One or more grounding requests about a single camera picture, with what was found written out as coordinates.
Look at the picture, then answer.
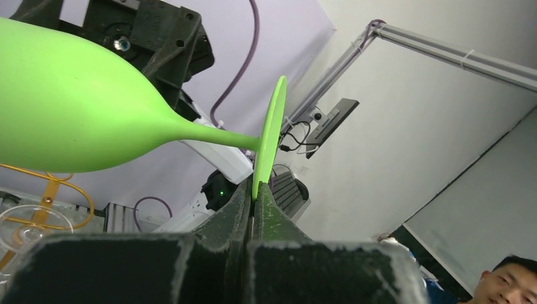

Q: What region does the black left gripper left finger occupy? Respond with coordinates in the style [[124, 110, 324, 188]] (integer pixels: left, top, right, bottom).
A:
[[1, 180, 251, 303]]

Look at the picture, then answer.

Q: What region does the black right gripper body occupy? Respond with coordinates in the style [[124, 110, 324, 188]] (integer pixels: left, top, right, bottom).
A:
[[10, 0, 215, 122]]

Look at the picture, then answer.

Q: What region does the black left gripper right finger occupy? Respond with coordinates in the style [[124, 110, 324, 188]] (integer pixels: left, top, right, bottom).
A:
[[247, 183, 428, 303]]

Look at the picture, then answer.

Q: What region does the green plastic wine glass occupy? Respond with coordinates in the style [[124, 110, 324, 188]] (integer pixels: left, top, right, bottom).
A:
[[1, 18, 287, 199]]

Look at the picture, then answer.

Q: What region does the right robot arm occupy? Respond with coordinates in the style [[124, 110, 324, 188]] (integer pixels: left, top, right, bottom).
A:
[[11, 1, 253, 232]]

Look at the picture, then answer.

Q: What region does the clear wine glass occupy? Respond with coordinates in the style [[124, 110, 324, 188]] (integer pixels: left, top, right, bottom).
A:
[[1, 205, 74, 289]]

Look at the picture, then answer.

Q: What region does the person's head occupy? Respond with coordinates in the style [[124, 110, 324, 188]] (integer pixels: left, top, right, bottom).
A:
[[471, 255, 536, 304]]

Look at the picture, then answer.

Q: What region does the black overhead camera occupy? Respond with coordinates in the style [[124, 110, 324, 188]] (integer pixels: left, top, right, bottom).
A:
[[279, 98, 360, 160]]

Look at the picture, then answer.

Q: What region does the gold wire glass rack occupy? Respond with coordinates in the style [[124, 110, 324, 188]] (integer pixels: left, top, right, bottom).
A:
[[0, 163, 96, 272]]

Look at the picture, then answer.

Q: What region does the aluminium frame rail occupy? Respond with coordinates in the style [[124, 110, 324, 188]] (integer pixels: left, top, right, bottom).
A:
[[285, 18, 537, 127]]

